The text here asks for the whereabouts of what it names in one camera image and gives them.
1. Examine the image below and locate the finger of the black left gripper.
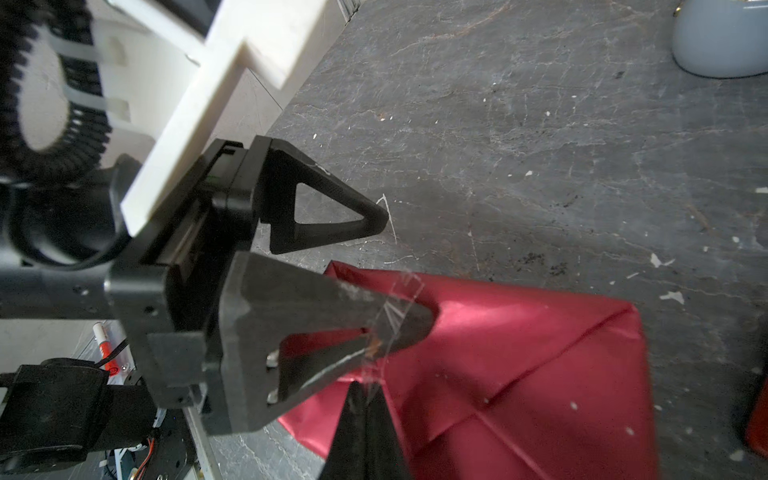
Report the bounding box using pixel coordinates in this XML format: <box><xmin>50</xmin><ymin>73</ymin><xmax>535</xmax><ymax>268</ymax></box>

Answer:
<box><xmin>251</xmin><ymin>136</ymin><xmax>389</xmax><ymax>254</ymax></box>
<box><xmin>203</xmin><ymin>250</ymin><xmax>439</xmax><ymax>436</ymax></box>

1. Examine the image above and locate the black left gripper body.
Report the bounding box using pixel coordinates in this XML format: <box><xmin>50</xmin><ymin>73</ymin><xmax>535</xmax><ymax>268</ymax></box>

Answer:
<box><xmin>105</xmin><ymin>137</ymin><xmax>270</xmax><ymax>435</ymax></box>

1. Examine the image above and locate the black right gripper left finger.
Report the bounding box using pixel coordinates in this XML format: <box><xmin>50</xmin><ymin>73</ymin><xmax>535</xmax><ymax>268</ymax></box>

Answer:
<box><xmin>318</xmin><ymin>382</ymin><xmax>367</xmax><ymax>480</ymax></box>

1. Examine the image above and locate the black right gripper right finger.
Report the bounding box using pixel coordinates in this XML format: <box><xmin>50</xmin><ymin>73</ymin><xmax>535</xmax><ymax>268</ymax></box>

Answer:
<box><xmin>364</xmin><ymin>389</ymin><xmax>413</xmax><ymax>480</ymax></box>

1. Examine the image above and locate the clear tape strip pulled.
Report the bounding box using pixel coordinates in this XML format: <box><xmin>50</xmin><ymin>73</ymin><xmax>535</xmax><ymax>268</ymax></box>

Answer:
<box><xmin>361</xmin><ymin>270</ymin><xmax>433</xmax><ymax>403</ymax></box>

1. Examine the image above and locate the dark red wrapping paper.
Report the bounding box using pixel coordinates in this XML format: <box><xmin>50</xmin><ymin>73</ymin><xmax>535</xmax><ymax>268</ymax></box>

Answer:
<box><xmin>277</xmin><ymin>260</ymin><xmax>660</xmax><ymax>480</ymax></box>

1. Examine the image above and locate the red tape dispenser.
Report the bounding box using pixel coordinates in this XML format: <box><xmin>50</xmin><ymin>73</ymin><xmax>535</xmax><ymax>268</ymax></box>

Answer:
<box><xmin>744</xmin><ymin>379</ymin><xmax>768</xmax><ymax>458</ymax></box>

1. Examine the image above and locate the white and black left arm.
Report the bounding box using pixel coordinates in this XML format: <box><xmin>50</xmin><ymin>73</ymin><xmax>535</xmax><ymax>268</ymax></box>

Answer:
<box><xmin>1</xmin><ymin>1</ymin><xmax>435</xmax><ymax>479</ymax></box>

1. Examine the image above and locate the red and white marker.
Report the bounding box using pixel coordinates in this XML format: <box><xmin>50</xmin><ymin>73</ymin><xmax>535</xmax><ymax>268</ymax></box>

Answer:
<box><xmin>92</xmin><ymin>323</ymin><xmax>120</xmax><ymax>377</ymax></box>

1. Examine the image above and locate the small round white clock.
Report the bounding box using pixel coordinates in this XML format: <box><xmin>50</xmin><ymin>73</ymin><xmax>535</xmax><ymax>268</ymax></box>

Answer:
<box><xmin>671</xmin><ymin>0</ymin><xmax>767</xmax><ymax>79</ymax></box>

